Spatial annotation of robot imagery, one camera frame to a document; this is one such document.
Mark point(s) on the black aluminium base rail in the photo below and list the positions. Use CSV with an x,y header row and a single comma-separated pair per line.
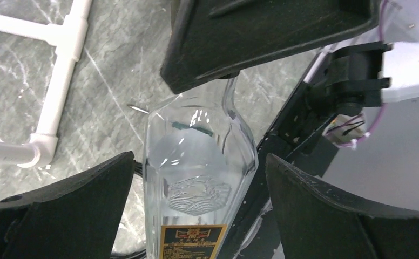
x,y
294,136

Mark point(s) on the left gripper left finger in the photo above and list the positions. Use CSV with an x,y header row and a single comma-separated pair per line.
x,y
77,217

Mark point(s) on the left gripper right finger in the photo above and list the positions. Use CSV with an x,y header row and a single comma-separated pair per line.
x,y
318,220

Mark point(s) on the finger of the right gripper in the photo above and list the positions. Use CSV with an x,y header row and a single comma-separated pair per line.
x,y
212,39

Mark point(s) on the white PVC pipe frame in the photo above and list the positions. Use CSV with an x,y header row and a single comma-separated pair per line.
x,y
40,44

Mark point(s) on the clear glass liquor bottle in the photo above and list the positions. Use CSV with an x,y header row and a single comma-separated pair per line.
x,y
199,160

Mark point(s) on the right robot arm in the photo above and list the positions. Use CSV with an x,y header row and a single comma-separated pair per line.
x,y
366,75

